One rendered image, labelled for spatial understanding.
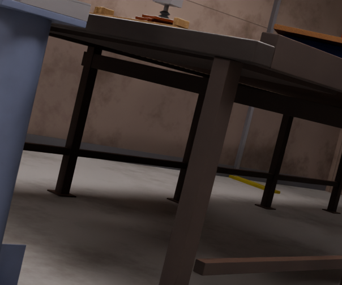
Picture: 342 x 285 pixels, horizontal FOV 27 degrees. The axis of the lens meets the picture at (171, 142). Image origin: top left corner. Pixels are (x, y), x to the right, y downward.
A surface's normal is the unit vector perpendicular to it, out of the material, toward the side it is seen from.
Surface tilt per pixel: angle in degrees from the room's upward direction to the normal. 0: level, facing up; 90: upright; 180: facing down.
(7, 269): 90
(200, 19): 90
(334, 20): 90
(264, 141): 90
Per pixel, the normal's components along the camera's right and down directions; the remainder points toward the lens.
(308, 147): 0.61, 0.21
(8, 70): 0.13, 0.11
